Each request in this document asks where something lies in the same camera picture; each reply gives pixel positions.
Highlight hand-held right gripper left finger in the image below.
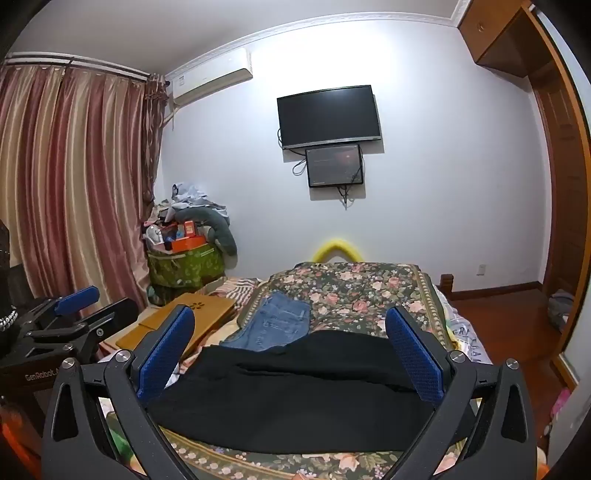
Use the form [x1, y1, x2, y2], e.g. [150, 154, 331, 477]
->
[41, 305, 204, 480]

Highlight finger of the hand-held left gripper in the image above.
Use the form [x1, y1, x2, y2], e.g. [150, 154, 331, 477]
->
[25, 298, 140, 365]
[18, 285, 101, 334]

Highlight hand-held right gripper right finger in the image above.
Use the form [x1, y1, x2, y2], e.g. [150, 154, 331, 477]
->
[385, 305, 541, 480]

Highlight black pants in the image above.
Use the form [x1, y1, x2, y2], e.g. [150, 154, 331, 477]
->
[150, 330, 476, 455]

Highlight wooden lap table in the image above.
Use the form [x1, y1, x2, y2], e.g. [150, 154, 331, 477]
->
[115, 292, 236, 363]

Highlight white printed bedsheet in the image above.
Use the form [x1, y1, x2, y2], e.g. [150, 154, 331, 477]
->
[434, 285, 496, 366]

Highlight floral blanket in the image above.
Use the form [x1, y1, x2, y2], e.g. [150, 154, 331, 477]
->
[92, 261, 468, 480]

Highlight green floral bag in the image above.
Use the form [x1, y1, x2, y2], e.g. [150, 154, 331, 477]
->
[147, 242, 226, 292]

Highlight pink striped sheet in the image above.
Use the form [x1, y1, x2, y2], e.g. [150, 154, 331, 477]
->
[203, 277, 265, 311]

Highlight blue jeans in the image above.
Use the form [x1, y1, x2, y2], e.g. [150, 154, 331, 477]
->
[221, 292, 311, 352]

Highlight orange box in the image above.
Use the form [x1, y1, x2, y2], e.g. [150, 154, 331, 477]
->
[171, 220, 206, 254]

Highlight striped pink curtain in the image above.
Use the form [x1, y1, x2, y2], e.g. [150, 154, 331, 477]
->
[0, 60, 168, 326]

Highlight grey plush pillow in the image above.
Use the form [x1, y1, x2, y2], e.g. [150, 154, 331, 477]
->
[175, 205, 239, 256]

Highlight yellow foam tube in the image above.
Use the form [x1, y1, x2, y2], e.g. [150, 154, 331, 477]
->
[312, 237, 366, 264]

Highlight pink cloth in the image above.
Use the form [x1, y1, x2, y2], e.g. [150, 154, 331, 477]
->
[549, 387, 572, 422]

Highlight grey cloth heap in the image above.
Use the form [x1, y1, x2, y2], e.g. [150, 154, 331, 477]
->
[547, 289, 576, 331]

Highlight small black monitor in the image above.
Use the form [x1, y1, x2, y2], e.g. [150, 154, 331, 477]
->
[305, 144, 366, 189]

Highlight wooden door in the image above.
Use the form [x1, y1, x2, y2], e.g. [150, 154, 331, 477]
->
[526, 4, 591, 384]

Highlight white air conditioner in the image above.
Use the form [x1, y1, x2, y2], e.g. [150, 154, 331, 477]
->
[166, 48, 254, 108]

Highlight wooden overhead cabinet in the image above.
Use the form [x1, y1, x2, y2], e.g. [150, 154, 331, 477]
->
[457, 0, 556, 79]

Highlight dark strap with beads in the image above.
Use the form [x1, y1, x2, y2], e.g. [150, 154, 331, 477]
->
[0, 220, 20, 361]

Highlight white curtain rail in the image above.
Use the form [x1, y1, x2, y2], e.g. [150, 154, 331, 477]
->
[4, 52, 151, 80]

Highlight black wall television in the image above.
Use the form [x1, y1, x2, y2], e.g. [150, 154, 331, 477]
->
[277, 85, 383, 151]

